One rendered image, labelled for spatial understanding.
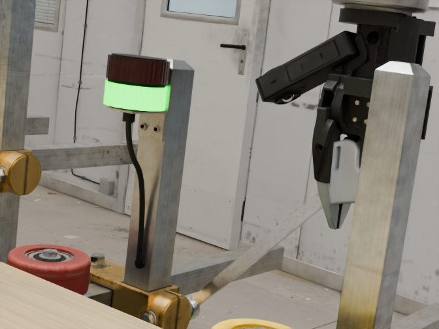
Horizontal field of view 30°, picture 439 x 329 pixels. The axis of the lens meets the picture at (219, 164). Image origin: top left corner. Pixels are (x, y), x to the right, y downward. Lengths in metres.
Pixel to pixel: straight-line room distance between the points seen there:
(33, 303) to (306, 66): 0.33
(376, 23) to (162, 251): 0.31
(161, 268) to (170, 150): 0.12
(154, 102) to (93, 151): 0.40
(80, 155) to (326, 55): 0.47
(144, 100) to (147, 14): 4.00
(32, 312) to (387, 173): 0.31
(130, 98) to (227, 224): 3.59
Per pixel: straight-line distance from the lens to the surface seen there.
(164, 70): 0.78
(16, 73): 1.00
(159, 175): 0.82
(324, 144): 0.77
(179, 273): 0.96
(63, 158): 1.13
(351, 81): 0.76
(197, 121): 4.45
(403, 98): 0.67
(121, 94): 0.77
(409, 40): 0.76
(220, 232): 4.38
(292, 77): 0.80
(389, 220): 0.69
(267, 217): 4.16
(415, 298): 3.76
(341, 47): 0.78
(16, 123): 1.01
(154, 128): 0.81
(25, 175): 1.00
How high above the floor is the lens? 1.14
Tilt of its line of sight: 9 degrees down
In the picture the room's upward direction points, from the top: 7 degrees clockwise
